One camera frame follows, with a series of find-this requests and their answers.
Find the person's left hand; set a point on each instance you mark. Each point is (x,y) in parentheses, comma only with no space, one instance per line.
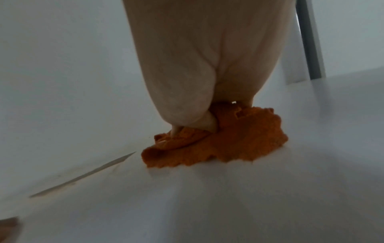
(9,227)

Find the person's right hand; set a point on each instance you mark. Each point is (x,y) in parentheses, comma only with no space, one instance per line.
(204,47)

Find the red cleaning cloth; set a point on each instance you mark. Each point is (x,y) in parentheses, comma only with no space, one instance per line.
(240,137)

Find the white metal shelf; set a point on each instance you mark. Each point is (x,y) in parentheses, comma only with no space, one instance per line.
(240,201)

